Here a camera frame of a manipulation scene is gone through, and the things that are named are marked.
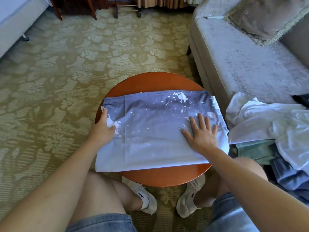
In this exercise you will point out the person's right hand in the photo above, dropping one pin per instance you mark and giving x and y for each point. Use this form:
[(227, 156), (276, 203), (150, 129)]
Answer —
[(203, 137)]

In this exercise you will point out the person's left hand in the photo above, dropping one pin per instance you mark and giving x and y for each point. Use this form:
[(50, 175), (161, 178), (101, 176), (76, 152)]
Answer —
[(101, 132)]

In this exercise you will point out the grey splatter print T-shirt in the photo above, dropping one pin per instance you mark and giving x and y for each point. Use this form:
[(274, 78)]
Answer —
[(154, 128)]

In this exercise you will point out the pile of clothes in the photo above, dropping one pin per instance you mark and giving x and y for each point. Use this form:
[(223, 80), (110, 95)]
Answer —
[(270, 123)]

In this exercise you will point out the person's right forearm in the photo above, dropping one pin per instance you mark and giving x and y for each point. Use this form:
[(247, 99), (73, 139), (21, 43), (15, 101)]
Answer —
[(265, 190)]

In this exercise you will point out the person's left forearm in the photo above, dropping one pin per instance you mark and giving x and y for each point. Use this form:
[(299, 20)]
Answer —
[(48, 195)]

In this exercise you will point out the person's right leg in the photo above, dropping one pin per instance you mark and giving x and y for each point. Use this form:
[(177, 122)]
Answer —
[(217, 183)]

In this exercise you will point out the white sneaker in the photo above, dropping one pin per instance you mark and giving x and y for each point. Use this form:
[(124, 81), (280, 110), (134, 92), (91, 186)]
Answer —
[(145, 198), (188, 200)]

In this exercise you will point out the round wooden table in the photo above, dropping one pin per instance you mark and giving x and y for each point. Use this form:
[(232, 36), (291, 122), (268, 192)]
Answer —
[(154, 80)]

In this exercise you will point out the grey velvet chaise sofa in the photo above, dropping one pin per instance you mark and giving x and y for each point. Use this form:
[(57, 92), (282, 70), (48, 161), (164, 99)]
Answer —
[(231, 60)]

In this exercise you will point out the blue denim shorts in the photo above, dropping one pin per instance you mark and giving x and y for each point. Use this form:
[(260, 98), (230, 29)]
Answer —
[(101, 223)]

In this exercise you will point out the small white flat object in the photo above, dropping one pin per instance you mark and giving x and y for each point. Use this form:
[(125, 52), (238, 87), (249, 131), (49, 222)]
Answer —
[(213, 17)]

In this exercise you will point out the black valet stand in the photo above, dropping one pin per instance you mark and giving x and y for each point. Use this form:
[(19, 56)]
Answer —
[(126, 9)]

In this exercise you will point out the dark wooden nightstand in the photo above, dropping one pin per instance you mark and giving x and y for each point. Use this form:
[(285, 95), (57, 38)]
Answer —
[(72, 3)]

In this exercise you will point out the brown fringed cushion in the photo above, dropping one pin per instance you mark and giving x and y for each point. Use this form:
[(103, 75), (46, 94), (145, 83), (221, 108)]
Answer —
[(270, 16)]

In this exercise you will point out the white sheer curtain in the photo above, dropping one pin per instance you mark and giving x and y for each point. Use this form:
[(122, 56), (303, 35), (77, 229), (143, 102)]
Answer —
[(194, 0)]

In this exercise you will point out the beige curtain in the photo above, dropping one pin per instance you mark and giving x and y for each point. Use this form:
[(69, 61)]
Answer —
[(161, 1)]

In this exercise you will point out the white bed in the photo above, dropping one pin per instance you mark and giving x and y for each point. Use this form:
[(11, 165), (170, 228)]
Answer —
[(14, 16)]

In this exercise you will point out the dark wooden wall panel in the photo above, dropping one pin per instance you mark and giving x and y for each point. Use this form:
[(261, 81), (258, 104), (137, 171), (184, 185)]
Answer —
[(101, 2)]

